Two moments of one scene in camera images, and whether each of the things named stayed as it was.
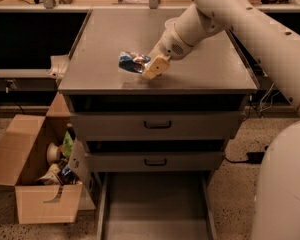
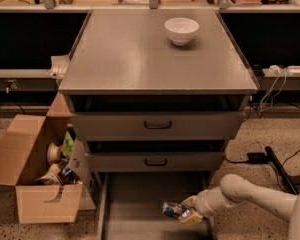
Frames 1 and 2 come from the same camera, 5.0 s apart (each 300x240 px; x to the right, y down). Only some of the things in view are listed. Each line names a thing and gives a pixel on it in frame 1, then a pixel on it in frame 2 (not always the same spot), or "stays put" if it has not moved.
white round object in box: (53, 153) stays put
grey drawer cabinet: (172, 129) stays put
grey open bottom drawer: (162, 205) stays put
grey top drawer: (158, 125) stays put
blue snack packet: (133, 62) → (174, 210)
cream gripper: (170, 47) → (201, 203)
